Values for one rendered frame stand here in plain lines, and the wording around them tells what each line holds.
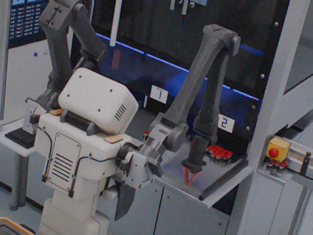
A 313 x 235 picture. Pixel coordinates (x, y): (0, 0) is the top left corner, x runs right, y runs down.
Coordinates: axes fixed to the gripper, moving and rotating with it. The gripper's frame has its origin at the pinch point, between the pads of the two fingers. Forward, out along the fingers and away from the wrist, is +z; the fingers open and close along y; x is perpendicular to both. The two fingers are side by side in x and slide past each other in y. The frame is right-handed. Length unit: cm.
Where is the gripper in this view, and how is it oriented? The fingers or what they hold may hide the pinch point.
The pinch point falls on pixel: (187, 183)
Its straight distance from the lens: 245.1
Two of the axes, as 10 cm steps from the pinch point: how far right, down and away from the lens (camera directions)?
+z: -2.6, 9.2, 3.0
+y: 5.0, -1.4, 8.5
